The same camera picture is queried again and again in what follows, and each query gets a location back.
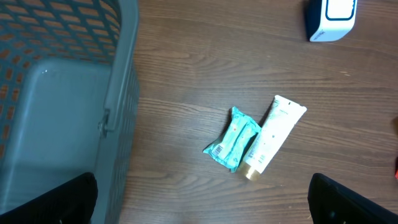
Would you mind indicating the orange noodle packet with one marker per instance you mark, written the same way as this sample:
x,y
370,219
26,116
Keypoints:
x,y
396,169

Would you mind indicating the grey plastic mesh basket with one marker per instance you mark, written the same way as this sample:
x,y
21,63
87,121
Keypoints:
x,y
69,98

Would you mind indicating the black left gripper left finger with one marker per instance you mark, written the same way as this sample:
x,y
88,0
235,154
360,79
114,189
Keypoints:
x,y
70,203

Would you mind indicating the teal wipes packet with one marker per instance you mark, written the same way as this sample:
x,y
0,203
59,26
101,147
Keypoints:
x,y
228,149

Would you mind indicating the white cream tube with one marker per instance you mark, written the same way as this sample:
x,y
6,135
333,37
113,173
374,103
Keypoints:
x,y
280,121

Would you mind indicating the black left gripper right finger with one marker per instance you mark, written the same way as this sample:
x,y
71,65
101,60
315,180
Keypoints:
x,y
331,202

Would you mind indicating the white barcode scanner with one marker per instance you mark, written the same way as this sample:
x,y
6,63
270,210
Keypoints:
x,y
329,20

